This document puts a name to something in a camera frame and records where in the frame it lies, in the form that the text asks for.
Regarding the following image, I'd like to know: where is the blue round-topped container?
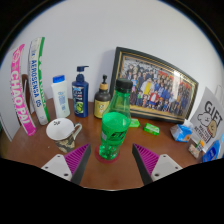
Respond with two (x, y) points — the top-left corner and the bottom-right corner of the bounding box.
(201, 139), (222, 164)

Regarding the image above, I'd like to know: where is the small printed box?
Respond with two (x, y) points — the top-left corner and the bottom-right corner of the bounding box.
(187, 138), (205, 159)

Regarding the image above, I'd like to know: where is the dark blue pump bottle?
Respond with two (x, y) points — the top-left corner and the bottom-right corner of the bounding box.
(71, 65), (90, 119)

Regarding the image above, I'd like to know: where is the green plastic drink bottle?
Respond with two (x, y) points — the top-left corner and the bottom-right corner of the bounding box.
(98, 77), (134, 161)

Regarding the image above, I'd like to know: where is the yellow-brown pump bottle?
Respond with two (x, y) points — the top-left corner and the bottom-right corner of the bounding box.
(93, 74), (112, 120)

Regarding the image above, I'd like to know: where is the white and green tube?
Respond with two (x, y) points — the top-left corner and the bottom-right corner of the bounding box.
(27, 36), (51, 126)

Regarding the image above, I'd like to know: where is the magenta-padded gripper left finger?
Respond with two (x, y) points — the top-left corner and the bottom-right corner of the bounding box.
(40, 143), (92, 186)

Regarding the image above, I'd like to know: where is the light blue tissue pack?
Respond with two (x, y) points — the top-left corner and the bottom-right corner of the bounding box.
(169, 120), (194, 144)

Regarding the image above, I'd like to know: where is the small green packet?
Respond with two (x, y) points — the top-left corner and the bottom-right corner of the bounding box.
(128, 117), (141, 129)
(143, 122), (161, 136)

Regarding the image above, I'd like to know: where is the pink and white tube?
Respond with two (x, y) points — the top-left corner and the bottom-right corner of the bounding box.
(9, 43), (37, 137)

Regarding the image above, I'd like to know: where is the framed group picture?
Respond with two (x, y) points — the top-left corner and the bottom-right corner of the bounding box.
(108, 46), (200, 125)

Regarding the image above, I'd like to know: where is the camouflage mug with white inside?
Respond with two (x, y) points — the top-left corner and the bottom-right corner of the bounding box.
(45, 117), (83, 154)

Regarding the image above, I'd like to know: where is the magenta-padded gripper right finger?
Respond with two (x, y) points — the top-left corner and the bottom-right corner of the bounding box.
(131, 143), (184, 186)

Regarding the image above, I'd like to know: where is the white bottle with blue cap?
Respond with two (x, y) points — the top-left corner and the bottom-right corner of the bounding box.
(50, 74), (72, 119)

